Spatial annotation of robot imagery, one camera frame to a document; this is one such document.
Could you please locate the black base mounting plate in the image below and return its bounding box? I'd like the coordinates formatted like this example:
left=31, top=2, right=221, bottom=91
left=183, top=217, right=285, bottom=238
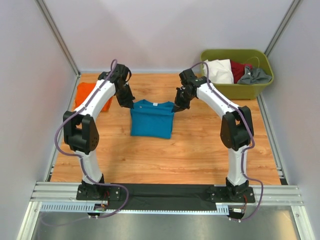
left=76, top=182, right=256, bottom=211

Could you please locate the aluminium frame post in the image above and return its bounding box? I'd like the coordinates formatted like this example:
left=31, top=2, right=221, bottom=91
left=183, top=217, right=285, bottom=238
left=35, top=0, right=81, bottom=77
left=264, top=0, right=303, bottom=57

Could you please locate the dark red t-shirt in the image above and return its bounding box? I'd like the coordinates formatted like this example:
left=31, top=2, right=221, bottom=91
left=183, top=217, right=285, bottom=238
left=230, top=60, right=252, bottom=84

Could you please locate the aluminium frame post right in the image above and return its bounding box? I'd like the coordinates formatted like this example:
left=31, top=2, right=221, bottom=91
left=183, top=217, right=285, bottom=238
left=264, top=0, right=303, bottom=57

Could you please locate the white t-shirt with green stripe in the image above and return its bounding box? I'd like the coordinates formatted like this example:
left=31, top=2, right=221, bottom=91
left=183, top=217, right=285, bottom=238
left=202, top=59, right=234, bottom=84

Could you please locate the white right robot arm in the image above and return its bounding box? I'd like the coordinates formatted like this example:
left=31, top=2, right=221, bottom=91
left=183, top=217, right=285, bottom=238
left=172, top=68, right=254, bottom=202

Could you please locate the folded orange t-shirt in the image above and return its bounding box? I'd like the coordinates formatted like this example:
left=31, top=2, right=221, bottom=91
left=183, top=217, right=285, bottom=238
left=74, top=82, right=113, bottom=112

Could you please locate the aluminium frame post left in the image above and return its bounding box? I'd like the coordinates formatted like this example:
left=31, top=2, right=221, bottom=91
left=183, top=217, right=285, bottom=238
left=35, top=0, right=81, bottom=77

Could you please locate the blue t-shirt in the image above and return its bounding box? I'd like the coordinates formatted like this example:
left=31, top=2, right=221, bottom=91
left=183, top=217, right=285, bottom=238
left=130, top=99, right=175, bottom=139

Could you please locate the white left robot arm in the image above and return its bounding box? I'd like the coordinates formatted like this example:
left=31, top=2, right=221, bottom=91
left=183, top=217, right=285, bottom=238
left=62, top=62, right=135, bottom=201

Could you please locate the grey t-shirt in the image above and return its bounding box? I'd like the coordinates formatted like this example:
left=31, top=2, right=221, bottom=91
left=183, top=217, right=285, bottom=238
left=237, top=66, right=272, bottom=85

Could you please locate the green plastic laundry basket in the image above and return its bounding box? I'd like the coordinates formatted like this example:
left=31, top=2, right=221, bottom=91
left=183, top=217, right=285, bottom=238
left=200, top=48, right=274, bottom=100

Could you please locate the aluminium front rail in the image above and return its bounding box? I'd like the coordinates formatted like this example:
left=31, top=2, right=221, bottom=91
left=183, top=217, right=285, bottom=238
left=30, top=182, right=303, bottom=215

